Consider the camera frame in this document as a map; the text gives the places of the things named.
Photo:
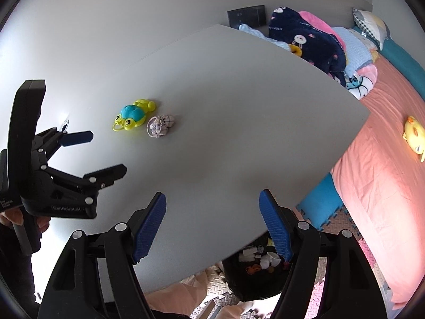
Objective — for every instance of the black trash bin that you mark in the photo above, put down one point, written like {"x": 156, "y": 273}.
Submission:
{"x": 252, "y": 285}

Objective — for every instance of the person's left forearm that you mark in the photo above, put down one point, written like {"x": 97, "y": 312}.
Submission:
{"x": 13, "y": 272}

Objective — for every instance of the black wall panel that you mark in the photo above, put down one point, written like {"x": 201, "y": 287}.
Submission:
{"x": 245, "y": 15}

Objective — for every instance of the white cartoon blanket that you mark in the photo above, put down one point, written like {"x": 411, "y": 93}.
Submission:
{"x": 360, "y": 81}

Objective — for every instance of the metal table grommet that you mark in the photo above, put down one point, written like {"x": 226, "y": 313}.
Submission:
{"x": 64, "y": 125}

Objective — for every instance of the pink fleece blanket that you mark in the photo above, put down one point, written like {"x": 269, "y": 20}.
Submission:
{"x": 318, "y": 23}

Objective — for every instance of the yellow duck plush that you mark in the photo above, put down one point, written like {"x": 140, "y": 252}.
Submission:
{"x": 415, "y": 136}

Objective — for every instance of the teal bed pillow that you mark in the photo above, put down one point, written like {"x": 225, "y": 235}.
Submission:
{"x": 401, "y": 59}

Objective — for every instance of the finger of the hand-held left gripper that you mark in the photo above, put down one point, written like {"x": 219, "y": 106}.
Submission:
{"x": 78, "y": 138}
{"x": 106, "y": 174}

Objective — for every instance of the blue and yellow turtle toy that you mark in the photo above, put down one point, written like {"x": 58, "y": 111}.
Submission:
{"x": 129, "y": 114}

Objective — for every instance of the orange plastic toy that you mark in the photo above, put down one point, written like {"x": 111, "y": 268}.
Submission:
{"x": 254, "y": 268}

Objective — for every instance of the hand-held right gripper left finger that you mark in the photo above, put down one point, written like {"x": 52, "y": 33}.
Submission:
{"x": 151, "y": 229}

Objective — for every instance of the light blue quilted blanket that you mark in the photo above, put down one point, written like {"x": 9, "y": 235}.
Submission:
{"x": 355, "y": 50}

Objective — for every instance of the small purple checkered pouch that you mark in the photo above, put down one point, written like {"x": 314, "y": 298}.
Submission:
{"x": 161, "y": 125}

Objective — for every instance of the person's leg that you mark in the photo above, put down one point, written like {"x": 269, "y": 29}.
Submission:
{"x": 179, "y": 292}

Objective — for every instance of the blue foam floor mat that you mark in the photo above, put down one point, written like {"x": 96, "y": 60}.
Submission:
{"x": 318, "y": 202}

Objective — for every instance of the patchwork pillow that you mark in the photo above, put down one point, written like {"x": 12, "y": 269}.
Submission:
{"x": 372, "y": 26}

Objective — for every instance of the light blue knitted blanket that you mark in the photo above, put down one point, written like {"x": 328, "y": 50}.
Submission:
{"x": 259, "y": 35}

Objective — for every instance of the pink and beige floor mats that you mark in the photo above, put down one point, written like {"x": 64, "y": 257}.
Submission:
{"x": 332, "y": 229}

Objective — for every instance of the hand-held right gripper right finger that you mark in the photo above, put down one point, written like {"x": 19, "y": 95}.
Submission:
{"x": 275, "y": 226}

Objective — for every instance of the person's left hand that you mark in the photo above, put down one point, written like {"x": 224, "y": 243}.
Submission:
{"x": 11, "y": 217}

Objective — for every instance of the navy printed blanket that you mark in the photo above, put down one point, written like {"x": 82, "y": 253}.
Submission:
{"x": 308, "y": 43}

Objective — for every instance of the pink bed sheet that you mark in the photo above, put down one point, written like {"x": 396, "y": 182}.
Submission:
{"x": 381, "y": 179}

